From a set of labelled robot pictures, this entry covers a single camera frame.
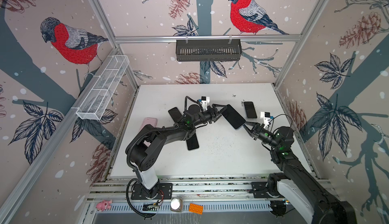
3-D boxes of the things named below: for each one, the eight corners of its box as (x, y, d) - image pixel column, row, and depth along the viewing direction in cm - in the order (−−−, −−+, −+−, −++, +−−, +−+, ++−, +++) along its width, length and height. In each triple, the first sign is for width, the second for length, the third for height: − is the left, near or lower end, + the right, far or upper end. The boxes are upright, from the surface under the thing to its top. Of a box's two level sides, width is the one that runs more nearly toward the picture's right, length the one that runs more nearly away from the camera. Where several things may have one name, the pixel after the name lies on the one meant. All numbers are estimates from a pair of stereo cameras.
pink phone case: (141, 131, 99) (139, 128, 96) (144, 119, 104) (143, 117, 102) (155, 130, 99) (154, 128, 96) (158, 119, 104) (156, 117, 102)
